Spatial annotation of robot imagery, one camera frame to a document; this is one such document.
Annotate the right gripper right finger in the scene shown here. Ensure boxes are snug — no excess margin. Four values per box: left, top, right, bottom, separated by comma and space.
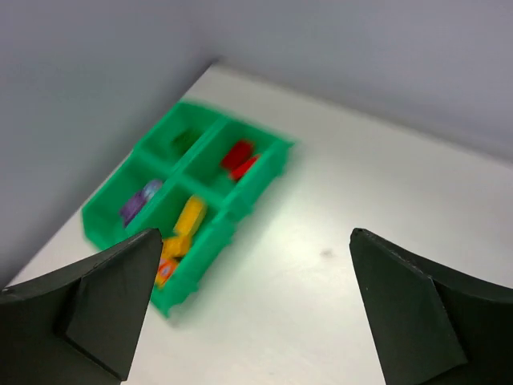
349, 229, 512, 384

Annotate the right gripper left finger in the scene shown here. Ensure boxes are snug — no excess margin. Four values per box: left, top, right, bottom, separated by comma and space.
1, 229, 162, 384

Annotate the orange lego brick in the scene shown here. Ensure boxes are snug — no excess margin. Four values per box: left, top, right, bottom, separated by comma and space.
155, 257, 179, 288

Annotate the small yellow lego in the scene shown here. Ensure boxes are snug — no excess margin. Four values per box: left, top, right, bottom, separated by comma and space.
161, 235, 192, 259

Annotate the purple lego brick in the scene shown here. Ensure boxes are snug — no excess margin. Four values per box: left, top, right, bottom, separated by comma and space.
119, 191, 147, 227

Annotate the purple flower lego piece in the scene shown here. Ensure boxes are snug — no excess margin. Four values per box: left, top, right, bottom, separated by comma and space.
141, 179, 163, 201

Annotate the yellow lego plate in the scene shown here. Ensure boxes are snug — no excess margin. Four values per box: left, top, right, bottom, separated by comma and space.
174, 196, 207, 237

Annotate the large red lego brick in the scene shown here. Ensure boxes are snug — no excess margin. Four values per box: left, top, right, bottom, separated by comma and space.
220, 140, 253, 171

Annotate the small dark red lego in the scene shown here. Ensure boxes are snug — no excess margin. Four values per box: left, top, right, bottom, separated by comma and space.
230, 155, 260, 181

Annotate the green four-compartment sorting tray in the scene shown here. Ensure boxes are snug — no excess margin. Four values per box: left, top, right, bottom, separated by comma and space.
82, 100, 293, 316

